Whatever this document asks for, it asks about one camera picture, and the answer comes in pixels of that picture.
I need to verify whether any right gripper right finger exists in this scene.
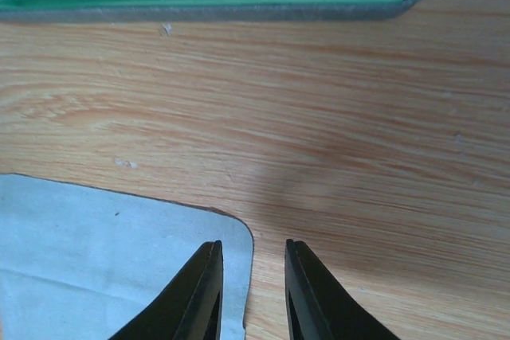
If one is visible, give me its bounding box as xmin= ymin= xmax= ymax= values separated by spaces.
xmin=284 ymin=239 xmax=397 ymax=339

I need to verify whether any light blue cleaning cloth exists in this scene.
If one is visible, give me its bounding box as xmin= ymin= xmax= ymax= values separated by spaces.
xmin=1 ymin=174 xmax=253 ymax=339

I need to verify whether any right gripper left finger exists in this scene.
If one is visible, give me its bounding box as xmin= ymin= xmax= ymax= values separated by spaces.
xmin=112 ymin=240 xmax=223 ymax=340

